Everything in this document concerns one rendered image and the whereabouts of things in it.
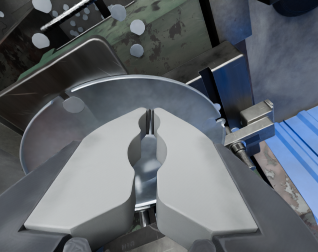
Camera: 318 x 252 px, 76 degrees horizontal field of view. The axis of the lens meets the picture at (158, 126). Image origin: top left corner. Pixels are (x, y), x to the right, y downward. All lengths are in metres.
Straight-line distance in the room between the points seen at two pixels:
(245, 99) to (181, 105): 0.18
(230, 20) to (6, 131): 0.46
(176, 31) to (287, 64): 1.20
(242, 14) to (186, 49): 0.10
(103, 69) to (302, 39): 1.35
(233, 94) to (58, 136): 0.29
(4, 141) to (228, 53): 0.46
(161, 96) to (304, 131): 1.61
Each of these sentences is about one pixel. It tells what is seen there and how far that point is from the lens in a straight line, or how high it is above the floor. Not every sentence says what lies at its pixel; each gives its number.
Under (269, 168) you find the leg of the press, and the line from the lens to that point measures 0.64.
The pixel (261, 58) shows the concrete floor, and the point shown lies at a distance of 1.37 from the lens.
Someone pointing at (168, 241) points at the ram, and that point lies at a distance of 0.26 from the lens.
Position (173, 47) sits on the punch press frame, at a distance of 0.37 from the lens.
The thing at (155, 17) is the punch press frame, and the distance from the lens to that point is 0.35.
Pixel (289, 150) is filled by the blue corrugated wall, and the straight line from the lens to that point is 1.71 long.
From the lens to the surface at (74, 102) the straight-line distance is 0.24.
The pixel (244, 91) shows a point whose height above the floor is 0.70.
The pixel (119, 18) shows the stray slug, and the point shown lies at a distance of 0.34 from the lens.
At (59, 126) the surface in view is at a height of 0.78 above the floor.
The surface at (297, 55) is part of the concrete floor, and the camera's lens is 1.52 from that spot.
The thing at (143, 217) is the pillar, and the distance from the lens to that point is 0.48.
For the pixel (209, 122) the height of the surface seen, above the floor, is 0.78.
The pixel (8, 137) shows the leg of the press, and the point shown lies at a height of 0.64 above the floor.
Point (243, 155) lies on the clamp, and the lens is 0.40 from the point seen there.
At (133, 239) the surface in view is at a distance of 0.33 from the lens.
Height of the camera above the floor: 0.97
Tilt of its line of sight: 45 degrees down
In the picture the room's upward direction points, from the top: 163 degrees clockwise
